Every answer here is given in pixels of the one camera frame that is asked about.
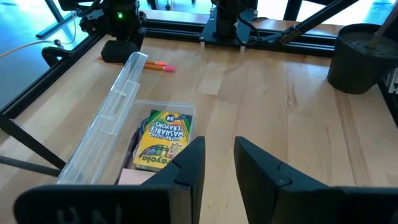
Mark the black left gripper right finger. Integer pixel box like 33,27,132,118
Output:
233,136,398,224

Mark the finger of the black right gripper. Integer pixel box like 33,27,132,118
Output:
101,40,141,64

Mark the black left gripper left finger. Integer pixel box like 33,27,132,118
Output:
14,136,206,224

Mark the orange pencil pink eraser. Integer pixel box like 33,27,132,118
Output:
98,55,177,73

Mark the purple pen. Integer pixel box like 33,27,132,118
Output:
123,129,142,170

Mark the clear plastic pencil box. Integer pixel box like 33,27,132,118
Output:
57,51,197,186

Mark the yellow green crayon box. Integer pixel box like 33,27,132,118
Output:
132,108,193,172

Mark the black plant pot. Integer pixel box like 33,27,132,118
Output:
326,23,398,95

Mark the beige floor cable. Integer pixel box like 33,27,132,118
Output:
0,12,78,60

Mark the black metal shelf frame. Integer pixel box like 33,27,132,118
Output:
0,113,67,177

